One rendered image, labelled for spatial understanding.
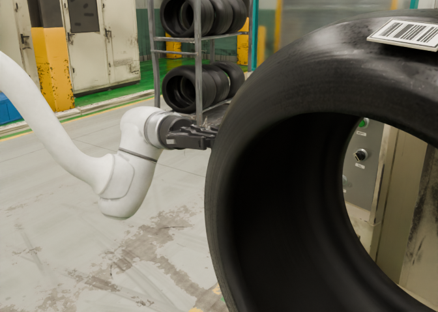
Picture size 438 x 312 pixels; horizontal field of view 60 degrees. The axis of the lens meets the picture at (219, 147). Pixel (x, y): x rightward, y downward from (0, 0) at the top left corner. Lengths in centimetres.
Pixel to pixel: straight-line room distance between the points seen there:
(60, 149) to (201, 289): 154
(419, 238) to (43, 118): 80
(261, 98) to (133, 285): 198
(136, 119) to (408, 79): 70
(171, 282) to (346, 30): 205
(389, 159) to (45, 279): 202
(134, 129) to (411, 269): 67
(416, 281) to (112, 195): 67
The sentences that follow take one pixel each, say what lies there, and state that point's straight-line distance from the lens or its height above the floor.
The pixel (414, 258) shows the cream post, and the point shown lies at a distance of 87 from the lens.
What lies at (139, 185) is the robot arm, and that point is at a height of 109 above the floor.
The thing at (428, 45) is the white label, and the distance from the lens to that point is 35.
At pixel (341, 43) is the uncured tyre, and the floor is 146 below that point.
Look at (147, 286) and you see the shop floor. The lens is 233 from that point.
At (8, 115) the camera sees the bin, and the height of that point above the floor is 9.
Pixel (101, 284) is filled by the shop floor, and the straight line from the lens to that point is 241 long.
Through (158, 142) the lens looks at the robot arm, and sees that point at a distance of 87.
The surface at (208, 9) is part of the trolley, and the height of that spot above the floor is 145.
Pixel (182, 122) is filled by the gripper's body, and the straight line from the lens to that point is 85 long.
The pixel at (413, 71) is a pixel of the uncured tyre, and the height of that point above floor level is 144.
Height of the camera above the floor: 149
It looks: 21 degrees down
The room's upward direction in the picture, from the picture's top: straight up
